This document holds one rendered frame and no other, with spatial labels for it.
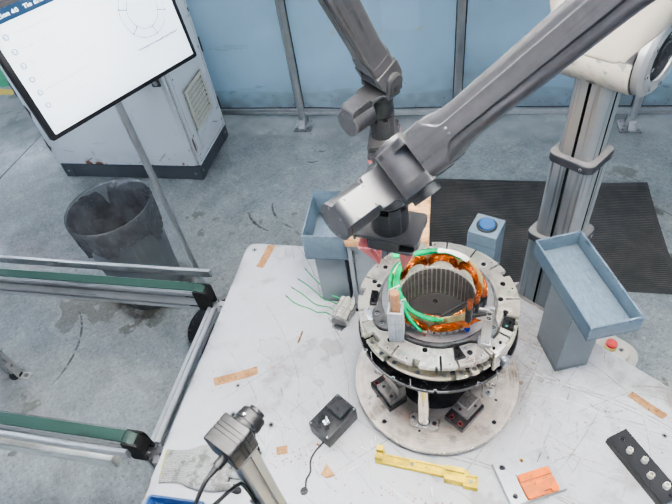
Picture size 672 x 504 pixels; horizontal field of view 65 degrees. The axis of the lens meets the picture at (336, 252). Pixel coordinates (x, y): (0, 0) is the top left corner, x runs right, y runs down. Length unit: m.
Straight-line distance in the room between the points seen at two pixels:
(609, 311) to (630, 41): 0.51
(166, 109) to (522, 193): 2.00
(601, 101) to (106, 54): 1.24
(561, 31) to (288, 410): 1.05
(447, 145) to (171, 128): 2.71
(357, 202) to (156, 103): 2.56
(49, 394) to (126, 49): 1.62
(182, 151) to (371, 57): 2.36
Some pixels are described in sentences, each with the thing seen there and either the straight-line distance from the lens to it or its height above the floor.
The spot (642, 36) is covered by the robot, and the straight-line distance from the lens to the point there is 1.10.
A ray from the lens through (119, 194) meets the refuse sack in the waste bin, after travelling 2.67.
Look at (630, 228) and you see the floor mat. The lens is 2.93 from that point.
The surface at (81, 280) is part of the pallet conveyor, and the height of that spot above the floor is 0.76.
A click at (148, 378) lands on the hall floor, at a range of 2.52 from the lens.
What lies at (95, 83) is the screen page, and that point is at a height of 1.31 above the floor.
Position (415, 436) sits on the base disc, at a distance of 1.25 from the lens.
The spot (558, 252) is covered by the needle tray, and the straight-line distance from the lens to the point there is 1.30.
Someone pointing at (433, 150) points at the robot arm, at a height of 1.58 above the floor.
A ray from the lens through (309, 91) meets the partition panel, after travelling 3.50.
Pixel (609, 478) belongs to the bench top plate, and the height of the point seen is 0.78.
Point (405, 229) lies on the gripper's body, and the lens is 0.78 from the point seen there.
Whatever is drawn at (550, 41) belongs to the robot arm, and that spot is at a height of 1.71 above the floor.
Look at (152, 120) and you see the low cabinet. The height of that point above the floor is 0.43.
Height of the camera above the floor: 1.95
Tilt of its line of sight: 46 degrees down
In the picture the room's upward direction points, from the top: 10 degrees counter-clockwise
